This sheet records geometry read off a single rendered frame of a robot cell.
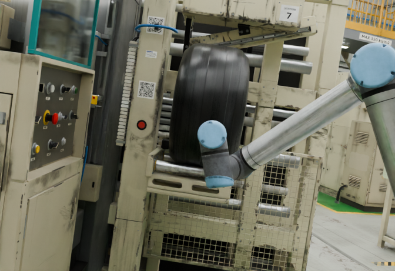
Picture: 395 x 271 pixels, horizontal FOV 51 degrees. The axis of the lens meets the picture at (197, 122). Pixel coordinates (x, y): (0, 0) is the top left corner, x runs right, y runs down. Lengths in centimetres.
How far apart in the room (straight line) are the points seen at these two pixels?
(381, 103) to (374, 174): 526
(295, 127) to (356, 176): 519
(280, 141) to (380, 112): 36
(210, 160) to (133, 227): 76
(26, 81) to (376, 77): 95
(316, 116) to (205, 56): 63
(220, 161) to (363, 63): 52
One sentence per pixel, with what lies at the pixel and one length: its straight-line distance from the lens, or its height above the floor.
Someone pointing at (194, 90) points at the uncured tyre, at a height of 124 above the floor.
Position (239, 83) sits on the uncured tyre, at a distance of 170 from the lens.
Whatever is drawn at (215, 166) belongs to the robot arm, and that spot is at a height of 101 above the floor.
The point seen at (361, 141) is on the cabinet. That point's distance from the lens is 650.
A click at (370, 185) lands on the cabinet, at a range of 637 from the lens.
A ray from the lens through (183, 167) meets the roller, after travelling 182.
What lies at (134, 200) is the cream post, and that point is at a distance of 196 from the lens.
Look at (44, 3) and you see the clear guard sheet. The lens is 136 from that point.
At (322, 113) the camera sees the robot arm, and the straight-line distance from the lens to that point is 133.
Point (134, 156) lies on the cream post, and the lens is 192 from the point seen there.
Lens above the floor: 120
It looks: 3 degrees down
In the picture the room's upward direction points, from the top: 8 degrees clockwise
